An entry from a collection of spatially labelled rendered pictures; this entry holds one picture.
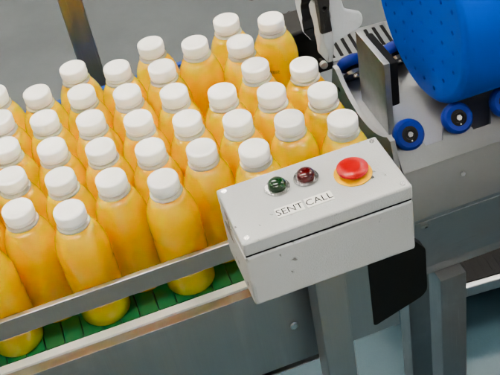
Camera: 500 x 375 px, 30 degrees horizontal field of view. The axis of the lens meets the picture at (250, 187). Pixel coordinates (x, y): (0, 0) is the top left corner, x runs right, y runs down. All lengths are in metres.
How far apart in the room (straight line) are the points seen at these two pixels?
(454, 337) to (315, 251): 0.70
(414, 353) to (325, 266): 0.89
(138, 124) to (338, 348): 0.39
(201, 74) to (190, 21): 2.20
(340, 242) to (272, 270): 0.08
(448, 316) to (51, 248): 0.75
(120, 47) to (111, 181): 2.38
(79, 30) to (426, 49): 0.58
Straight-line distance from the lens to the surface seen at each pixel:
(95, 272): 1.17
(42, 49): 3.64
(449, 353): 1.73
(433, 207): 1.38
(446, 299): 1.62
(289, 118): 1.19
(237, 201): 1.05
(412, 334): 1.89
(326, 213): 1.02
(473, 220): 1.48
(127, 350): 1.23
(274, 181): 1.05
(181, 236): 1.16
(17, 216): 1.15
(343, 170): 1.05
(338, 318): 1.19
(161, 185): 1.13
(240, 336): 1.27
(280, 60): 1.39
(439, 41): 1.31
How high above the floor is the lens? 1.80
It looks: 41 degrees down
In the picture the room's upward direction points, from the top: 12 degrees counter-clockwise
